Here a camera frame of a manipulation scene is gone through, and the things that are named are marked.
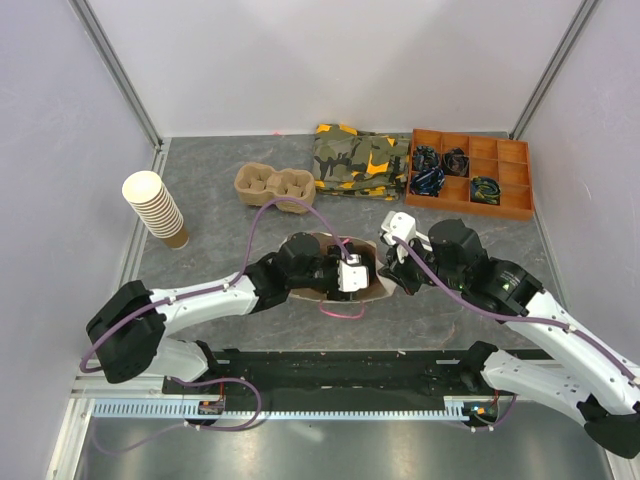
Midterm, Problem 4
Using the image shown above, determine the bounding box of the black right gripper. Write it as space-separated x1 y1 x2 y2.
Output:
378 233 466 296

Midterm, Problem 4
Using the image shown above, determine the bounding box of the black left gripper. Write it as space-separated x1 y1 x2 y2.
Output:
288 243 357 301

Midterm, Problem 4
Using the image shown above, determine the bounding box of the beige pink paper bag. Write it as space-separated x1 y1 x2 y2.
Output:
291 232 395 320

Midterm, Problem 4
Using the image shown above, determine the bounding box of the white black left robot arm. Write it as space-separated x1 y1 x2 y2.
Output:
86 232 360 393

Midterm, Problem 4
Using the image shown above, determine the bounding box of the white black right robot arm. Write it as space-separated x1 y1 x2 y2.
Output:
380 211 639 459

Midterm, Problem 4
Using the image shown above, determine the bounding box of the blue striped rolled tie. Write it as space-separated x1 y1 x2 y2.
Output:
409 167 445 197

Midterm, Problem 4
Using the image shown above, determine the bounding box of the camouflage folded cloth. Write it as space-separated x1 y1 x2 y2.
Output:
311 123 411 201

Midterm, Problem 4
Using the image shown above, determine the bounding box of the brown pulp cup carrier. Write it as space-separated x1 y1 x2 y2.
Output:
234 163 316 207

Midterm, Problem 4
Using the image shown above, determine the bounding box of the yellow blue rolled tie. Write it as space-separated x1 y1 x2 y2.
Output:
470 176 501 205

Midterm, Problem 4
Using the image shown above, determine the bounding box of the dark blue rolled tie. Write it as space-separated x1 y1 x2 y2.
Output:
412 145 440 172

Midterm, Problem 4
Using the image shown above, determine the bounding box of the dark patterned rolled tie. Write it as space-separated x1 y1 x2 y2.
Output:
442 147 470 177

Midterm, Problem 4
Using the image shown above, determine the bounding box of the orange wooden divided tray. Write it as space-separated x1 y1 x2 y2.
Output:
405 129 534 221

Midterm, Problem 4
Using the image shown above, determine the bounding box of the stack of paper cups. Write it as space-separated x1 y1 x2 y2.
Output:
121 170 189 250

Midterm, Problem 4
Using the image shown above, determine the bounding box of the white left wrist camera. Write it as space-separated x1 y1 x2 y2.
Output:
337 254 370 293

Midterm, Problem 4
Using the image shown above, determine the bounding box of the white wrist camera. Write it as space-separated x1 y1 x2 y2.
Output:
337 254 370 293
380 211 417 263

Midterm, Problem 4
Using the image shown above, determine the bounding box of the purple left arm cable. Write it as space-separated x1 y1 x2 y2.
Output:
78 197 359 456

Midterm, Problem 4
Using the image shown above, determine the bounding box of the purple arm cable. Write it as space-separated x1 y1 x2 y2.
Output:
392 237 640 434
78 197 359 456

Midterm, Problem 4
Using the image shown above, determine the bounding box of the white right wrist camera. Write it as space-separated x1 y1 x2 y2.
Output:
380 211 417 263

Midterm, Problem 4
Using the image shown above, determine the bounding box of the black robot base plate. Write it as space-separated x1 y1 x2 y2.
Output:
162 342 551 416

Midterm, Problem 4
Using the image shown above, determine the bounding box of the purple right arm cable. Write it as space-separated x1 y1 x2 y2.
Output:
392 237 640 434

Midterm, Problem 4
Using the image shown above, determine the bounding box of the slotted grey cable duct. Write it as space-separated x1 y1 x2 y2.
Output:
92 398 478 421

